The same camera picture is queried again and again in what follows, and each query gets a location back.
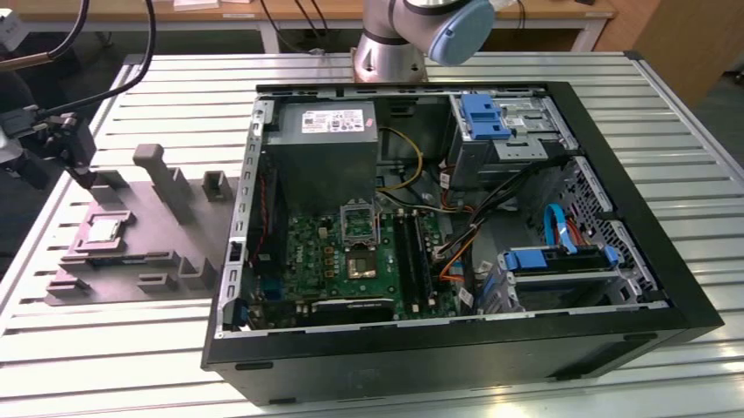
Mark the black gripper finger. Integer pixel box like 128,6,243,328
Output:
10,150,52,191
42,111,97,190

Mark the silver CPU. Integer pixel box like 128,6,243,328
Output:
82,216,124,243

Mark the CPU socket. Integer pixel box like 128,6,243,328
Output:
344,250,382,280

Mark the dark green RAM stick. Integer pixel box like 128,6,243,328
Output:
85,257,149,268

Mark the grey parts rack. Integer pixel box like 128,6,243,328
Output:
42,143,243,308

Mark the black case fan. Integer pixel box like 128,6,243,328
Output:
255,150,291,273

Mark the grey power supply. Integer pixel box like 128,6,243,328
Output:
264,100,382,208

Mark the green motherboard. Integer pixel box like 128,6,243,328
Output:
248,203,460,327

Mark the black graphics card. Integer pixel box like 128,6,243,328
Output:
309,297,398,327

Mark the black RAM slot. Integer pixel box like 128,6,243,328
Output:
392,211,416,310
407,211,431,309
399,211,424,310

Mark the silver drive cage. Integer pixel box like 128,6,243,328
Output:
447,92,581,189

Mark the black PC case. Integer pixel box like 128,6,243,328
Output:
200,80,725,406

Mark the hard disk in blue carrier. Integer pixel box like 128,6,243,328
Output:
499,244,618,273

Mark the silver disk bay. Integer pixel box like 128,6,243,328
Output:
475,243,663,315

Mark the wooden cabinet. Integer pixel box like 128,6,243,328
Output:
595,0,744,110

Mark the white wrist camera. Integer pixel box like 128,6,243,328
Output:
0,125,28,169
0,8,22,49

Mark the grey cable connector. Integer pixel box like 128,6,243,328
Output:
0,107,45,140

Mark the black cable brown sleeve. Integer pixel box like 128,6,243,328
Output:
0,0,92,73

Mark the thick black cable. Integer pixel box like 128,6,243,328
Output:
33,0,157,118

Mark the red black twisted wire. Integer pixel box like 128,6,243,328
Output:
257,178,275,247

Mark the yellow wire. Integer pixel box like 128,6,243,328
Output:
374,125,424,192

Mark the orange wire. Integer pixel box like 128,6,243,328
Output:
435,246,484,291

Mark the blue drive bracket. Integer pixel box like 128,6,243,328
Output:
456,92,506,141

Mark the black cable bundle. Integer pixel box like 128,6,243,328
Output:
434,157,569,259

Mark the blue flat cable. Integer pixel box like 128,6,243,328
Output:
542,204,581,256

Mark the wooden desk white frame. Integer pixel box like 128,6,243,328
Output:
0,0,617,54

